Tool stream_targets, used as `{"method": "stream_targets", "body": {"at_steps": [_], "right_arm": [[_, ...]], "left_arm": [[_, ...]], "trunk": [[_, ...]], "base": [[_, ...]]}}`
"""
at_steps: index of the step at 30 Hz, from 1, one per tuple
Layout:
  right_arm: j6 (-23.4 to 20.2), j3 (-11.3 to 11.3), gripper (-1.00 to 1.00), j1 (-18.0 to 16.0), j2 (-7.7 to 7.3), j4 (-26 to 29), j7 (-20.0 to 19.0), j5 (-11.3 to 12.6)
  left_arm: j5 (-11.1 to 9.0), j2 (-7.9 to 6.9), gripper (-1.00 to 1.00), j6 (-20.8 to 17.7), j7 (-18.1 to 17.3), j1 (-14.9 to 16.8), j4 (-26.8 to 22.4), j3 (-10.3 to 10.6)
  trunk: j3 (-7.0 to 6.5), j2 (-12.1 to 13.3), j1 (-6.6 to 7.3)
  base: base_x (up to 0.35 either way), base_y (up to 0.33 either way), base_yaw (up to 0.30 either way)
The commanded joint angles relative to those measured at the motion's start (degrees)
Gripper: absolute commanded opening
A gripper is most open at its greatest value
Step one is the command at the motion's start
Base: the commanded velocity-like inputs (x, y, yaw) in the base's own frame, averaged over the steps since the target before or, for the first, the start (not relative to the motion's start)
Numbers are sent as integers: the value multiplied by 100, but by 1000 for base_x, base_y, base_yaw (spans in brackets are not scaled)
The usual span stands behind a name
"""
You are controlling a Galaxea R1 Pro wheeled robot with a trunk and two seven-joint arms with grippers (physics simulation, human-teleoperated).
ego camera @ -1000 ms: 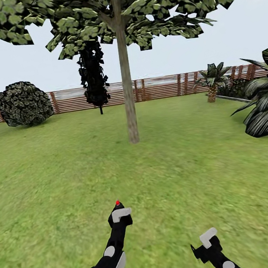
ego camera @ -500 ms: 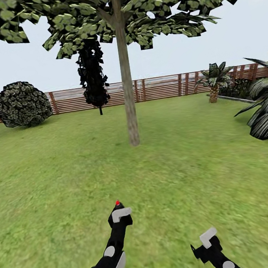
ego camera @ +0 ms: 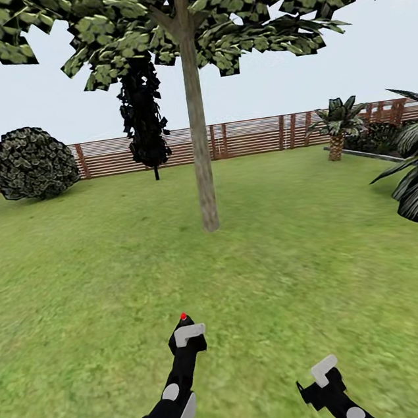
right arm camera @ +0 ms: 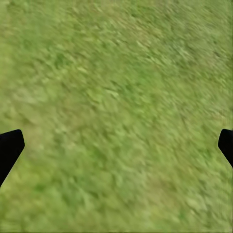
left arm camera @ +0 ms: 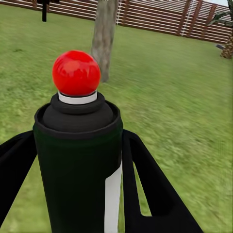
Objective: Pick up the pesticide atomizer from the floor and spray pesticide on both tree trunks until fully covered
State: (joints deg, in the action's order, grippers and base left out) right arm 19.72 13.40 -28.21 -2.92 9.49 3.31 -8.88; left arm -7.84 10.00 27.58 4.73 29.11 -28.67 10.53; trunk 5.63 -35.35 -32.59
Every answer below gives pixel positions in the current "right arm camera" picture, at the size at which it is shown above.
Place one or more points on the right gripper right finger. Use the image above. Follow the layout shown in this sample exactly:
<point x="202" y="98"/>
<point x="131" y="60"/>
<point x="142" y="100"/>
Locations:
<point x="225" y="144"/>

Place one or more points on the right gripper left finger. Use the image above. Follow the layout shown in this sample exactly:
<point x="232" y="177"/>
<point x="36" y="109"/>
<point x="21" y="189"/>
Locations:
<point x="11" y="146"/>

